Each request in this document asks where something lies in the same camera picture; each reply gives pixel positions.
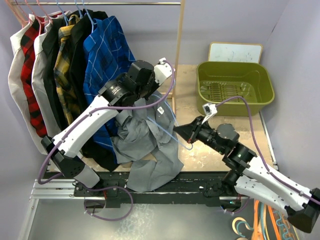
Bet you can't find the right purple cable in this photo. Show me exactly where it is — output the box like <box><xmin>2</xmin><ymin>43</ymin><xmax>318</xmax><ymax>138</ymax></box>
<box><xmin>214</xmin><ymin>96</ymin><xmax>320</xmax><ymax>207</ymax></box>

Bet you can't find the yellow hanger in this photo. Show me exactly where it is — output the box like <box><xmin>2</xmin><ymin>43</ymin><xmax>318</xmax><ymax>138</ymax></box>
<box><xmin>260</xmin><ymin>205</ymin><xmax>300</xmax><ymax>240</ymax></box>

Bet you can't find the red plaid shirt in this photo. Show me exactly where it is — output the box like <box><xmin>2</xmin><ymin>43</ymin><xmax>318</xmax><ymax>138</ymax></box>
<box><xmin>20</xmin><ymin>20</ymin><xmax>47</xmax><ymax>138</ymax></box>

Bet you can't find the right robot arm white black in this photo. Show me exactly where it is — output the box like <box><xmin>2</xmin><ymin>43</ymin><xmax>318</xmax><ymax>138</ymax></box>
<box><xmin>173</xmin><ymin>116</ymin><xmax>320</xmax><ymax>234</ymax></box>

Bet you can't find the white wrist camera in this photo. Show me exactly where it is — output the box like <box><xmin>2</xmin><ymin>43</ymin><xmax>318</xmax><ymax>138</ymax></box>
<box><xmin>201</xmin><ymin>102</ymin><xmax>218</xmax><ymax>125</ymax></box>
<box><xmin>154</xmin><ymin>57</ymin><xmax>173</xmax><ymax>86</ymax></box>

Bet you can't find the black dark shirt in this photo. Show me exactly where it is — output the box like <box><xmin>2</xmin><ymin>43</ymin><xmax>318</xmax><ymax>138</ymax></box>
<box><xmin>41</xmin><ymin>19</ymin><xmax>67</xmax><ymax>130</ymax></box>

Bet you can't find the yellow plaid shirt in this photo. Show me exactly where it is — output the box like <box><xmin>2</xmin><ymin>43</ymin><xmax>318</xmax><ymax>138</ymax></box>
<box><xmin>53</xmin><ymin>14</ymin><xmax>82</xmax><ymax>126</ymax></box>

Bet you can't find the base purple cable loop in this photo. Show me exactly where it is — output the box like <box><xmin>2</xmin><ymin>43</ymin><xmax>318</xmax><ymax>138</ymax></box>
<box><xmin>83</xmin><ymin>181</ymin><xmax>135</xmax><ymax>221</ymax></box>

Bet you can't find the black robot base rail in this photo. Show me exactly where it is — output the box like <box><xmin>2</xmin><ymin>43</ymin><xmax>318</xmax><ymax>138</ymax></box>
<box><xmin>31</xmin><ymin>171</ymin><xmax>248</xmax><ymax>211</ymax></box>

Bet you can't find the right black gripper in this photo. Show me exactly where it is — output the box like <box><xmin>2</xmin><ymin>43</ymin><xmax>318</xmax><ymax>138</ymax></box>
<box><xmin>173</xmin><ymin>115</ymin><xmax>226</xmax><ymax>155</ymax></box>

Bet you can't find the blue plaid shirt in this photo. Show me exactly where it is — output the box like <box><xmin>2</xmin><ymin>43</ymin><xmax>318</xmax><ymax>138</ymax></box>
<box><xmin>83</xmin><ymin>16</ymin><xmax>141</xmax><ymax>164</ymax></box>

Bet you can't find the olive green plastic bin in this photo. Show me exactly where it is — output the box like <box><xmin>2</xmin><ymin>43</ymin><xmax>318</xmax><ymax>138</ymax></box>
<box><xmin>196</xmin><ymin>61</ymin><xmax>275</xmax><ymax>116</ymax></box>

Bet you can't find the beige shirt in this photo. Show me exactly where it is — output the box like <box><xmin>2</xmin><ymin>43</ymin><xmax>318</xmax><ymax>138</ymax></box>
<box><xmin>8</xmin><ymin>23</ymin><xmax>46</xmax><ymax>154</ymax></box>

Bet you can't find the metal clothes rail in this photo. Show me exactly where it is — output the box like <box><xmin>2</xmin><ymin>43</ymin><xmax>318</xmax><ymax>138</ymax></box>
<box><xmin>9</xmin><ymin>1</ymin><xmax>182</xmax><ymax>6</ymax></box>

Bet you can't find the wooden clothes rack frame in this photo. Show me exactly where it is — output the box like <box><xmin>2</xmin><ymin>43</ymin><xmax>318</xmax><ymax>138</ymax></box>
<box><xmin>4</xmin><ymin>0</ymin><xmax>186</xmax><ymax>119</ymax></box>

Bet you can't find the pink hanger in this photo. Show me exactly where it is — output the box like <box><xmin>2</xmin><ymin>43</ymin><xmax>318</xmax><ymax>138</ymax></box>
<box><xmin>8</xmin><ymin>0</ymin><xmax>55</xmax><ymax>31</ymax></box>

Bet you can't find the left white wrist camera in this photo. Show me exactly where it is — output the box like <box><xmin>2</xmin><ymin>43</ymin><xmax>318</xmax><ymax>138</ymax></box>
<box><xmin>154</xmin><ymin>57</ymin><xmax>173</xmax><ymax>86</ymax></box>

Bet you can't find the small whiteboard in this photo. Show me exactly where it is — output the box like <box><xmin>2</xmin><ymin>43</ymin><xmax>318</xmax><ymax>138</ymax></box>
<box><xmin>208</xmin><ymin>42</ymin><xmax>263</xmax><ymax>64</ymax></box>

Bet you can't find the grey shirt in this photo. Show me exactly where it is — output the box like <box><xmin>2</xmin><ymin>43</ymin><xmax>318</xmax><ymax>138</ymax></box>
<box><xmin>111</xmin><ymin>91</ymin><xmax>184</xmax><ymax>193</ymax></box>

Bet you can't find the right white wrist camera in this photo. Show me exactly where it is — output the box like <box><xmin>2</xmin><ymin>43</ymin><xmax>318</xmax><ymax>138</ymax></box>
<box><xmin>201</xmin><ymin>102</ymin><xmax>218</xmax><ymax>125</ymax></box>

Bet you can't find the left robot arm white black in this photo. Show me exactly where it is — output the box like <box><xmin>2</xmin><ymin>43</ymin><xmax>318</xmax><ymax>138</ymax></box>
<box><xmin>41</xmin><ymin>57</ymin><xmax>174</xmax><ymax>196</ymax></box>

